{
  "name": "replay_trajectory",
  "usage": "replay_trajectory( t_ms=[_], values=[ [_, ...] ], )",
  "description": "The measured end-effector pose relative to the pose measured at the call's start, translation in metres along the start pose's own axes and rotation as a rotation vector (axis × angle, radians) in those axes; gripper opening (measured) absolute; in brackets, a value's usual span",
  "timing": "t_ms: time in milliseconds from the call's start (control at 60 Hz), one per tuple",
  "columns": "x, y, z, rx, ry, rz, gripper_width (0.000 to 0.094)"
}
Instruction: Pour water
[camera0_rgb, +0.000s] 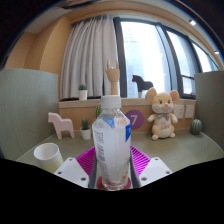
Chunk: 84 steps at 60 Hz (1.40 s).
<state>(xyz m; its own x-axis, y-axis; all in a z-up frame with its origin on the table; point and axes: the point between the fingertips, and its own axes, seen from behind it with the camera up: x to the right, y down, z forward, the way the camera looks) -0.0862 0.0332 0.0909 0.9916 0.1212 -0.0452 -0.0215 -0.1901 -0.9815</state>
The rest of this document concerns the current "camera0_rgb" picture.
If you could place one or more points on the clear plastic water bottle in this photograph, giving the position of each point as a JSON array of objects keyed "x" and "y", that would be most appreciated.
[{"x": 111, "y": 146}]

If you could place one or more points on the white wall socket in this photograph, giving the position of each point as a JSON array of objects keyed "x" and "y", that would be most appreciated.
[
  {"x": 189, "y": 111},
  {"x": 178, "y": 112}
]

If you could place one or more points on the round green cactus ornament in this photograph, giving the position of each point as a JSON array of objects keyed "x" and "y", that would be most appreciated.
[{"x": 196, "y": 127}]

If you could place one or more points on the round purple number sign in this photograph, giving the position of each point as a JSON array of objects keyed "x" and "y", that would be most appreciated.
[{"x": 135, "y": 119}]

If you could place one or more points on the pink horse figurine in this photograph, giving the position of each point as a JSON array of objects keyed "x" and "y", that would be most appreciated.
[{"x": 61, "y": 123}]

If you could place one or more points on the grey-green desk partition panel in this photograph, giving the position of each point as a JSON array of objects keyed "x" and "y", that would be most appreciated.
[
  {"x": 211, "y": 106},
  {"x": 26, "y": 110}
]

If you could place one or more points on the beige mouse plush toy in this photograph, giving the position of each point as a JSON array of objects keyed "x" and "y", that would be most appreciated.
[{"x": 163, "y": 113}]

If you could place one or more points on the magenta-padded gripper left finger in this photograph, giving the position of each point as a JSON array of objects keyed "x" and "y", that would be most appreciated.
[{"x": 70, "y": 171}]

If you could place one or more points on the ceiling lights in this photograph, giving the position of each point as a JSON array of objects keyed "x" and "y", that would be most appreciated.
[{"x": 192, "y": 22}]

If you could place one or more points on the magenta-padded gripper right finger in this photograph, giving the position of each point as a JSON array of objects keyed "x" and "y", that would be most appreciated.
[{"x": 155, "y": 171}]

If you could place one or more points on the wooden hand model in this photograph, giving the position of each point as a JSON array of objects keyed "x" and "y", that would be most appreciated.
[{"x": 113, "y": 78}]

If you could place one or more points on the small plant in white pot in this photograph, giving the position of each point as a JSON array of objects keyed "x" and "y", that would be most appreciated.
[
  {"x": 86, "y": 133},
  {"x": 83, "y": 95}
]

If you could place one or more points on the black horse figurine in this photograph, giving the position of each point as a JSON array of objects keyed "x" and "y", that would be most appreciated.
[{"x": 141, "y": 83}]

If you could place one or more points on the white paper cup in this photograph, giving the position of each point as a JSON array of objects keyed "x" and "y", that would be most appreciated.
[{"x": 50, "y": 160}]

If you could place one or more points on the grey pleated curtain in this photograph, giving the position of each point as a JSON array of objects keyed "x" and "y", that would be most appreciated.
[{"x": 88, "y": 56}]

